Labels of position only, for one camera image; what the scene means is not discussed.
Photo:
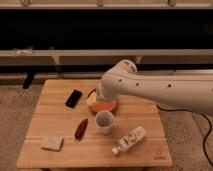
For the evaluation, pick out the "orange ceramic bowl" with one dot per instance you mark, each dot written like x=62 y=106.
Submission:
x=96 y=107

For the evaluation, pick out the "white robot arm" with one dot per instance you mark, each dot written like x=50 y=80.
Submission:
x=189 y=92

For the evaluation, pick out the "white paper cup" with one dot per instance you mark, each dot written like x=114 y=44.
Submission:
x=104 y=121

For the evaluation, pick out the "black smartphone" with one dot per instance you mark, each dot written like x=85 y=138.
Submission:
x=73 y=99

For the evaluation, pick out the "dark red chili pepper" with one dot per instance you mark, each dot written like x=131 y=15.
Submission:
x=81 y=129

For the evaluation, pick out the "clear plastic bottle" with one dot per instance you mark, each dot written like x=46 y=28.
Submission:
x=129 y=140

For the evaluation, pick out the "wooden table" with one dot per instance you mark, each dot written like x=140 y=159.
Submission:
x=53 y=118

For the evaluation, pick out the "white sponge block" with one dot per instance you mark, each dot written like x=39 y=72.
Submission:
x=52 y=143

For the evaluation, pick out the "black metal bracket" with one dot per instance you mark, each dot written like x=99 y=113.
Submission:
x=28 y=80

